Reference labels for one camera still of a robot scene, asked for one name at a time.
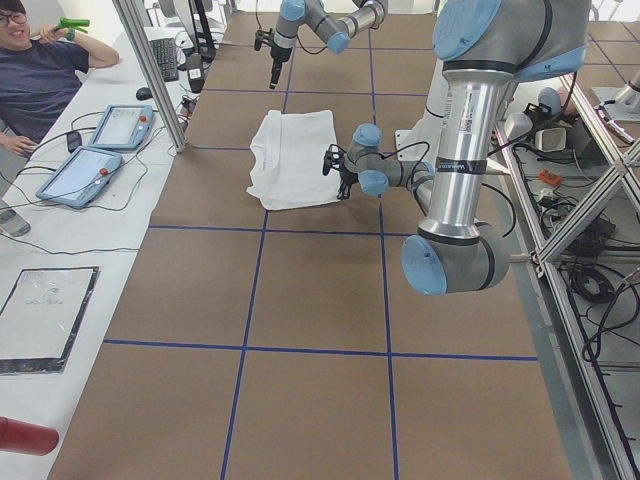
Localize white long-sleeve printed shirt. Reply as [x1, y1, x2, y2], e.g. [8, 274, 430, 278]
[247, 110, 340, 211]

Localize aluminium frame post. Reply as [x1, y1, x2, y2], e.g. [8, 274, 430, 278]
[112, 0, 187, 153]

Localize lower blue teach pendant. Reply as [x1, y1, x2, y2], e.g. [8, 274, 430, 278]
[36, 146, 123, 209]

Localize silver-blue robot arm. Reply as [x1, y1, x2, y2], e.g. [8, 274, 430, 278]
[323, 1, 590, 295]
[254, 0, 388, 89]

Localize person in navy shirt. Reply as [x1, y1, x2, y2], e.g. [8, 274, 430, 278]
[1, 1, 120, 158]

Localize black keyboard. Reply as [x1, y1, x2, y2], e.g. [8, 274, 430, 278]
[149, 38, 179, 82]

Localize green hand tool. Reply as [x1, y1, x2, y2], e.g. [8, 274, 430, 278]
[53, 17, 90, 33]

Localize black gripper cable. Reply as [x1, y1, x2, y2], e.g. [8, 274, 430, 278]
[379, 141, 514, 236]
[254, 9, 331, 55]

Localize upper blue teach pendant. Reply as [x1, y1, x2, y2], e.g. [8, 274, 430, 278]
[89, 105, 154, 150]

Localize red bottle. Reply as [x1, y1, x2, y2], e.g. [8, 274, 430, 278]
[1, 417, 59, 456]

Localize blue teach pendant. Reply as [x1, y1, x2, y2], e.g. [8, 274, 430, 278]
[89, 105, 154, 150]
[36, 146, 123, 209]

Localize black computer mouse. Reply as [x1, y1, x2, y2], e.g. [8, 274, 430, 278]
[136, 87, 153, 101]

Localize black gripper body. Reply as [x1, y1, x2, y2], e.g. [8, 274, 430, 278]
[254, 29, 293, 64]
[322, 144, 358, 187]

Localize orange connector block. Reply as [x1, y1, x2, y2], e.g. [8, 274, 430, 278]
[537, 169, 563, 187]

